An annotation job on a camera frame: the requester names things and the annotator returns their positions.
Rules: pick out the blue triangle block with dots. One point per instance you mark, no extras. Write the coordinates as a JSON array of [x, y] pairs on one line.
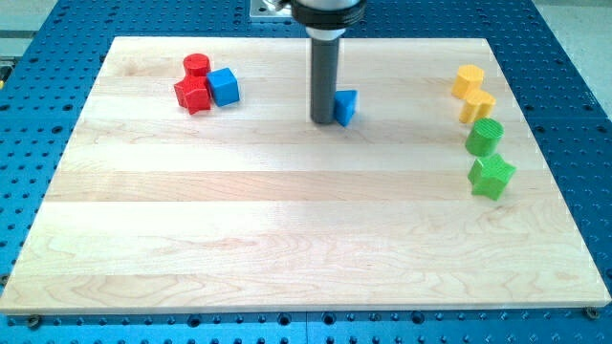
[[345, 106]]

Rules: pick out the black robot arm flange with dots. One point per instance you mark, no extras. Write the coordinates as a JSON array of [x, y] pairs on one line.
[[327, 19]]

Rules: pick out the yellow hexagon block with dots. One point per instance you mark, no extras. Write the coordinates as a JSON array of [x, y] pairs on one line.
[[468, 78]]

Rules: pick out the light wooden board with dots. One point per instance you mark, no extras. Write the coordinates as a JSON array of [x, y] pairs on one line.
[[251, 207]]

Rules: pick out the blue cube block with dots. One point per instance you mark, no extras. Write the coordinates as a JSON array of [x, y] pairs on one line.
[[223, 86]]

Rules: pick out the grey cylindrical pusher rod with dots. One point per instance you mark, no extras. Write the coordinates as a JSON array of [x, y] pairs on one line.
[[324, 71]]

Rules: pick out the red star block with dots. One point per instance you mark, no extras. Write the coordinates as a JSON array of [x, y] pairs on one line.
[[192, 93]]

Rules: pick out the red cylinder block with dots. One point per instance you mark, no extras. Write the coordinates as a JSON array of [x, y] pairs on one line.
[[196, 65]]

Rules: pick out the silver metal mounting plate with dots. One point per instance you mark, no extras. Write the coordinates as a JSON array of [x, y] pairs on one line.
[[270, 9]]

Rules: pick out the green cylinder block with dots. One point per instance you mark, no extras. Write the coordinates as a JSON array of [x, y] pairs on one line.
[[484, 137]]

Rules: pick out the green star block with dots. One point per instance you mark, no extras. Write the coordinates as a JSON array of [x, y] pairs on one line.
[[489, 176]]

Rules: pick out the yellow heart block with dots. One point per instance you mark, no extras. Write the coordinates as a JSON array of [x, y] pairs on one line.
[[478, 104]]

